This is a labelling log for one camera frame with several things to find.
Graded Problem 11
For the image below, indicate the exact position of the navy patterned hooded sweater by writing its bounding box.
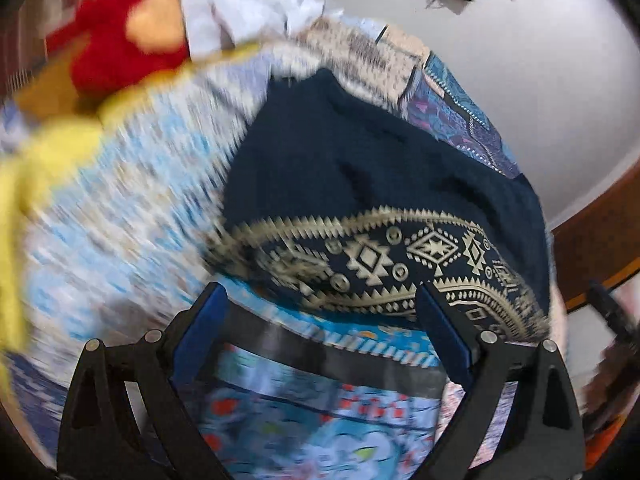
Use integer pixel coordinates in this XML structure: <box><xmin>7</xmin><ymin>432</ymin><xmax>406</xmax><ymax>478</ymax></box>
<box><xmin>205</xmin><ymin>70</ymin><xmax>550</xmax><ymax>341</ymax></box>

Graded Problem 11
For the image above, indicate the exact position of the brown wooden wardrobe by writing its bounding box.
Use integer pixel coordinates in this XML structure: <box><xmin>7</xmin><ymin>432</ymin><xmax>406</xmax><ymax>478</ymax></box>
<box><xmin>553</xmin><ymin>165</ymin><xmax>640</xmax><ymax>312</ymax></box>

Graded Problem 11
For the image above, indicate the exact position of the blue patchwork quilt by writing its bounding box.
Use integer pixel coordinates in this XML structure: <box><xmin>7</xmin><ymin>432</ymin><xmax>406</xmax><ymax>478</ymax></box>
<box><xmin>1</xmin><ymin>18</ymin><xmax>526</xmax><ymax>479</ymax></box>

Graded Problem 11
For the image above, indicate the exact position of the yellow blanket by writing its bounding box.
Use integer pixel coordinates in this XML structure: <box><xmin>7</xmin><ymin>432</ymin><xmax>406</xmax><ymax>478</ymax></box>
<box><xmin>0</xmin><ymin>41</ymin><xmax>262</xmax><ymax>356</ymax></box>

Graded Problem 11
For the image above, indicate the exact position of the red plush toy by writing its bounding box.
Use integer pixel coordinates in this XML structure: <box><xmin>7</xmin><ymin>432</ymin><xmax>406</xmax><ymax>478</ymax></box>
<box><xmin>46</xmin><ymin>0</ymin><xmax>189</xmax><ymax>96</ymax></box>

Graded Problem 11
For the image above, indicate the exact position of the white pillow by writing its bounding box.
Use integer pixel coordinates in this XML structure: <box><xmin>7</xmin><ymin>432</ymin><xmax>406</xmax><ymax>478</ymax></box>
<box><xmin>180</xmin><ymin>0</ymin><xmax>344</xmax><ymax>61</ymax></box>

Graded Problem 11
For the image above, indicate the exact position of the striped red beige curtain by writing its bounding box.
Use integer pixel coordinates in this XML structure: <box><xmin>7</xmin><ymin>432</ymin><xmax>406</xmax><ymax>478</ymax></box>
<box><xmin>1</xmin><ymin>0</ymin><xmax>80</xmax><ymax>96</ymax></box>

